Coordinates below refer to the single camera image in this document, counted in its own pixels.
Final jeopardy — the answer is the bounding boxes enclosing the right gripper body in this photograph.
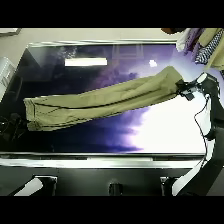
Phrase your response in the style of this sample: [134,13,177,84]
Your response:
[175,78,200,96]

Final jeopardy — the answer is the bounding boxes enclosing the khaki pants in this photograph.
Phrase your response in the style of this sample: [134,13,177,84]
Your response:
[23,65,185,132]

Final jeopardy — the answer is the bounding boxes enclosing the blue white patterned garment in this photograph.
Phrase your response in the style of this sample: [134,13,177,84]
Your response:
[194,29,224,65]

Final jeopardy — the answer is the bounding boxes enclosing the olive garment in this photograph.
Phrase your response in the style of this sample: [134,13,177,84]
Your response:
[198,28,224,72]

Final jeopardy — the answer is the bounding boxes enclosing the purple garment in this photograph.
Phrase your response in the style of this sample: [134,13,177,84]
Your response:
[184,28,205,58]

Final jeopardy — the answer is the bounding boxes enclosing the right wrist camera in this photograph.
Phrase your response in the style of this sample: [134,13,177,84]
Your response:
[182,91,196,102]

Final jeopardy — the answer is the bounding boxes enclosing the black cable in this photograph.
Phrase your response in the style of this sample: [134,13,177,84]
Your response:
[193,93,212,158]

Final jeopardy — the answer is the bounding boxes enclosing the silver frame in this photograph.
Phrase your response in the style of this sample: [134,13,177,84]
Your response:
[0,152,214,197]

